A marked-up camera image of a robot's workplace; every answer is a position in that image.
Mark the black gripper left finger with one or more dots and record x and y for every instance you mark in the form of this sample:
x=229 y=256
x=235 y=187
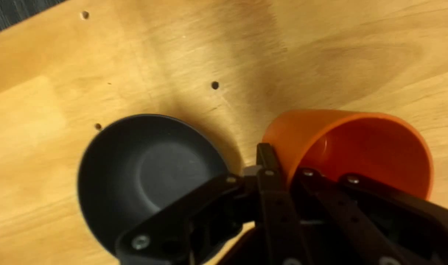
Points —
x=225 y=215

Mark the black bowl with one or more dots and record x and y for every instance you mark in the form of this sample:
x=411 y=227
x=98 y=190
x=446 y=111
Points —
x=145 y=177

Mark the orange plastic cup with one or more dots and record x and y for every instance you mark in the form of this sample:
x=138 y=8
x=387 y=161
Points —
x=362 y=142

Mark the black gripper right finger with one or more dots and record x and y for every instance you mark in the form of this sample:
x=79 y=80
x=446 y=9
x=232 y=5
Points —
x=372 y=221

